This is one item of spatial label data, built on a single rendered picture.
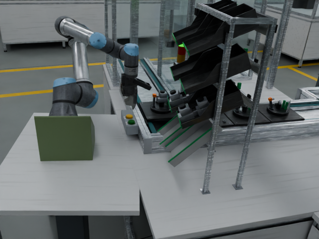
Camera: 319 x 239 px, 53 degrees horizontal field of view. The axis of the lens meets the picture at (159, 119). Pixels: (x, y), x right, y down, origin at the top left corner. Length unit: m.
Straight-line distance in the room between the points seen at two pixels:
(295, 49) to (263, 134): 4.85
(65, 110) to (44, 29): 5.06
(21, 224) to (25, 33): 4.56
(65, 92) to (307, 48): 5.50
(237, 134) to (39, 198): 1.12
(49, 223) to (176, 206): 1.39
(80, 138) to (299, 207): 1.09
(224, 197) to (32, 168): 0.95
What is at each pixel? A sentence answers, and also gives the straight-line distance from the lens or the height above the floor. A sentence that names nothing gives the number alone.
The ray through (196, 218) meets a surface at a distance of 1.44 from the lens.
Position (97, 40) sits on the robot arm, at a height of 1.45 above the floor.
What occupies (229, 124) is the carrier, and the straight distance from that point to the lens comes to 1.95.
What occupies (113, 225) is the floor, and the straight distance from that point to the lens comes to 2.59.
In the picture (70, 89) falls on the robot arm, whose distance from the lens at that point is 1.74.
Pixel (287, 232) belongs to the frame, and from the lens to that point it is 1.67.
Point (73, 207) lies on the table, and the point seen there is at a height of 0.86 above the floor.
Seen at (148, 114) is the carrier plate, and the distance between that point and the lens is 1.96.
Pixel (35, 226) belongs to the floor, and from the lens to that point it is 2.67.
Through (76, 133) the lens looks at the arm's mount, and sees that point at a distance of 1.67.
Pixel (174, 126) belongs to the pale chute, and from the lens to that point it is 1.68.
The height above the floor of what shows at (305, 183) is 0.86.
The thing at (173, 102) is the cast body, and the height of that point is 1.22.
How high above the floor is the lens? 1.87
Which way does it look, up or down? 28 degrees down
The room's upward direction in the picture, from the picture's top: 4 degrees clockwise
